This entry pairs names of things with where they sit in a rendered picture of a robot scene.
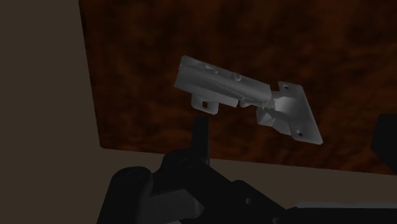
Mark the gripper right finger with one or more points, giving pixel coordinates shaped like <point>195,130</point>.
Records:
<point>386,142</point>

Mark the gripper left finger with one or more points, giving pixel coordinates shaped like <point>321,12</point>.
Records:
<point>173,186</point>

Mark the grey metal cabinet hinge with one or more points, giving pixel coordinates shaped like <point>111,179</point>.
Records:
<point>223,86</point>

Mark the dark brown wooden table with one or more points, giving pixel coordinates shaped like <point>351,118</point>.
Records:
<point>139,62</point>

